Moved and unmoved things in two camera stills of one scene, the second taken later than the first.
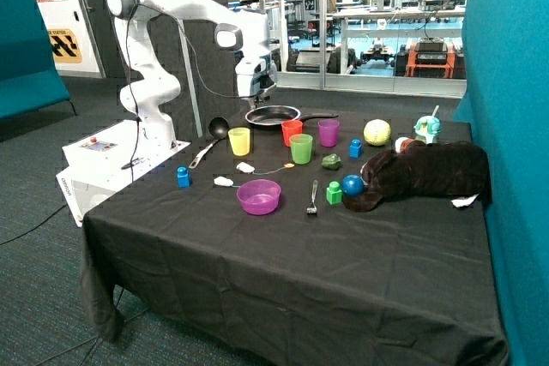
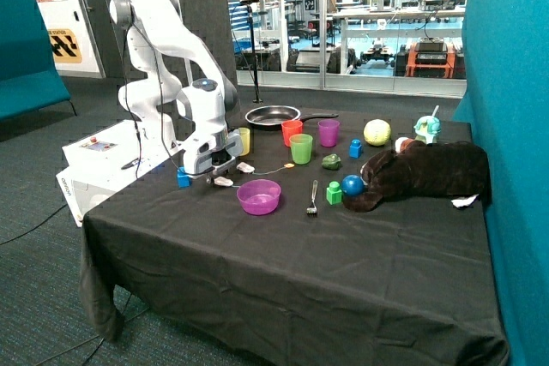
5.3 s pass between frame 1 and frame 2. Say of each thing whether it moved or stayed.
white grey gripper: moved
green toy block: stayed
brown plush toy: stayed
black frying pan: stayed
